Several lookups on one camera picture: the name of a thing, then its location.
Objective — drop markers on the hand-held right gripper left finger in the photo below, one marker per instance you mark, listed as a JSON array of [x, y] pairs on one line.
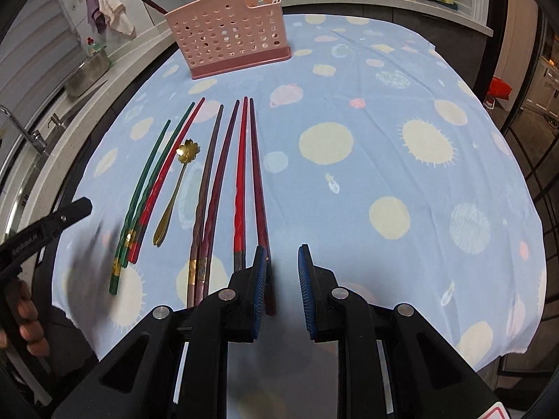
[[258, 288]]

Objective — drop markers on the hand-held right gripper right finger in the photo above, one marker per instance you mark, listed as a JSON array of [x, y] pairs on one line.
[[305, 297]]

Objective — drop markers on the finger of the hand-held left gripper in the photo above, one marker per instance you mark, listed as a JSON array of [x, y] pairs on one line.
[[65, 216]]

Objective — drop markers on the green chopstick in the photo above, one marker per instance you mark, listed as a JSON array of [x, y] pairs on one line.
[[161, 170], [144, 192]]

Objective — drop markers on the dark red chopstick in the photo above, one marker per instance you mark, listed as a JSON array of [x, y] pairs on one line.
[[258, 192]]

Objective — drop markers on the bright red chopstick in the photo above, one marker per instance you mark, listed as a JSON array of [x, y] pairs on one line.
[[240, 183]]

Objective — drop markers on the gold flower spoon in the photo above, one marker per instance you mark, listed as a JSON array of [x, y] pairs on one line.
[[172, 192]]

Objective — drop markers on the thin red chopstick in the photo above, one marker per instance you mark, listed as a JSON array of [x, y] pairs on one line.
[[170, 166]]

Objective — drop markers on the pink perforated utensil basket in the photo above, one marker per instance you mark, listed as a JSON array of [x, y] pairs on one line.
[[227, 39]]

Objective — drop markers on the person's left hand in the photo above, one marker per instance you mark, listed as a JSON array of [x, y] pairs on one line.
[[28, 314]]

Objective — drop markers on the chrome kitchen faucet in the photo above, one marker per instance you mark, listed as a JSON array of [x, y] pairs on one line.
[[26, 133]]

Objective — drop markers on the chrome sink soap dispenser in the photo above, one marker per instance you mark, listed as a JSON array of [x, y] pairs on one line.
[[55, 121]]

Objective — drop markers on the blue printed tablecloth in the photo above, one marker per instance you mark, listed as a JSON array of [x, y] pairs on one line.
[[349, 183]]

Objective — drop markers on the steel bowl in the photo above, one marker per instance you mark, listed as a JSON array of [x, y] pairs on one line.
[[87, 74]]

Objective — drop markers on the green dish soap bottle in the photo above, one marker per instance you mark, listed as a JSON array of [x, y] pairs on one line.
[[93, 47]]

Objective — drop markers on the white window blind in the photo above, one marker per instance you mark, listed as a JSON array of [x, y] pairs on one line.
[[30, 30]]

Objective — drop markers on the purple hanging cloth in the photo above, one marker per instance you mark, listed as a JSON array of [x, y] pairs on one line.
[[95, 15]]

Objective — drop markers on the cream hanging towel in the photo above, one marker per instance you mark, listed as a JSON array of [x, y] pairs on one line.
[[111, 8]]

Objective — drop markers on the dark brown chopstick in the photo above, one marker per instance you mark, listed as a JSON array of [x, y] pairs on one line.
[[148, 2]]

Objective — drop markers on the black framed glass door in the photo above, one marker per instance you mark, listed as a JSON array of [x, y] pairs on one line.
[[537, 161]]

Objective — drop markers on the red box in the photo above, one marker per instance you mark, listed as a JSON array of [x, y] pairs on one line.
[[500, 89]]

